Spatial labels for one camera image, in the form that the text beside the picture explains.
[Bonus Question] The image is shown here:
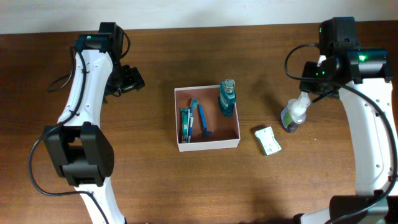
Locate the blue white toothbrush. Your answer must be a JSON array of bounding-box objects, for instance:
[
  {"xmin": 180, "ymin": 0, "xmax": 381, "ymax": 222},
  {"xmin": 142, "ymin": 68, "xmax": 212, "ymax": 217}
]
[{"xmin": 187, "ymin": 98, "xmax": 198, "ymax": 143}]

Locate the green white packet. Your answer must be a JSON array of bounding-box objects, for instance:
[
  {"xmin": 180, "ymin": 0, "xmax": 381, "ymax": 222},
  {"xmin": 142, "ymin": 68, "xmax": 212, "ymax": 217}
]
[{"xmin": 254, "ymin": 127, "xmax": 282, "ymax": 156}]

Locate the white cardboard box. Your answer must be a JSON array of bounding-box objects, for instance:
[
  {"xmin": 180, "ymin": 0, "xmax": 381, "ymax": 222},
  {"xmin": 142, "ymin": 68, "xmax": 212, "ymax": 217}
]
[{"xmin": 174, "ymin": 85, "xmax": 241, "ymax": 152}]

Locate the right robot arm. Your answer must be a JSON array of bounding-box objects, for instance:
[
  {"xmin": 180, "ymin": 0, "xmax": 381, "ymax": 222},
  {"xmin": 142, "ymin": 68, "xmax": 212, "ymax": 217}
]
[{"xmin": 294, "ymin": 17, "xmax": 397, "ymax": 223}]

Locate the teal mouthwash bottle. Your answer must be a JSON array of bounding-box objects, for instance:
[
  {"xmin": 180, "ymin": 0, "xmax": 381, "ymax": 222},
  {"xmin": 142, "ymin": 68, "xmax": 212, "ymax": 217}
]
[{"xmin": 218, "ymin": 79, "xmax": 236, "ymax": 116}]

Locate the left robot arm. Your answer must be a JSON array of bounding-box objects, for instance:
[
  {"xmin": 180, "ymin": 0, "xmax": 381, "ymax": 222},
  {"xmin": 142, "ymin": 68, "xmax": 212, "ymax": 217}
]
[{"xmin": 38, "ymin": 22, "xmax": 145, "ymax": 223}]

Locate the blue disposable razor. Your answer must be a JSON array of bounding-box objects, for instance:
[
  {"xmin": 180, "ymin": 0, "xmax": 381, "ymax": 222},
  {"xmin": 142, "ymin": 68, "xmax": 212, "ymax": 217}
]
[{"xmin": 198, "ymin": 105, "xmax": 213, "ymax": 136}]

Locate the green toothpaste tube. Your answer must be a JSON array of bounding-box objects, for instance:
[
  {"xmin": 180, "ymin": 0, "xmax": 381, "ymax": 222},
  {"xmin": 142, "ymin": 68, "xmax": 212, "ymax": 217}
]
[{"xmin": 180, "ymin": 108, "xmax": 190, "ymax": 143}]

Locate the clear spray bottle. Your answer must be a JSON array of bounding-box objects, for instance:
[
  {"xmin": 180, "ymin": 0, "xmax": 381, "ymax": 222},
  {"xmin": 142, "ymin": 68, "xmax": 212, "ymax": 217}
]
[{"xmin": 280, "ymin": 91, "xmax": 311, "ymax": 133}]

